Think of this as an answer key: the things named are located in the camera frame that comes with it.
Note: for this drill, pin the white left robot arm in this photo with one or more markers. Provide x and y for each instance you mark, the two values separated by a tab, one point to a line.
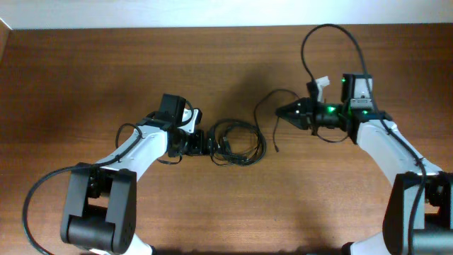
100	211

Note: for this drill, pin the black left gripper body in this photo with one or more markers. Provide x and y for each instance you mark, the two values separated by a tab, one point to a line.
190	144

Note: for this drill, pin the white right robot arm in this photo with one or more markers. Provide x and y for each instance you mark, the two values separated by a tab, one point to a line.
418	218

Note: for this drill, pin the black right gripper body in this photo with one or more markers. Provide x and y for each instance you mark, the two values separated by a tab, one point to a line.
325	115

